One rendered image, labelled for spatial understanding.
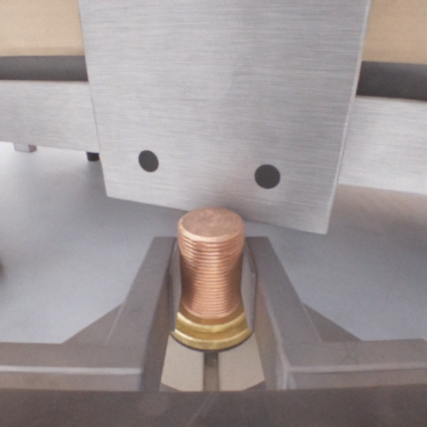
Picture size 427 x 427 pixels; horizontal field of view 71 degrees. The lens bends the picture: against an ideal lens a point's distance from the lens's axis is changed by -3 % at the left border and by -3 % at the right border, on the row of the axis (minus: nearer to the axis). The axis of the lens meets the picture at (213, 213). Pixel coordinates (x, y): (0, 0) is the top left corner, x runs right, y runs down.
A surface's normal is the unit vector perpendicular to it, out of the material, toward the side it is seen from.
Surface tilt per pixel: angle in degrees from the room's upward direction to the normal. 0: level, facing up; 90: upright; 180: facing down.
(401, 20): 90
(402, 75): 90
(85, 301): 180
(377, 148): 90
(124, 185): 90
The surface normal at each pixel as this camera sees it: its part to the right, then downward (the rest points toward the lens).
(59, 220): 0.01, -0.88
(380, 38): -0.33, 0.45
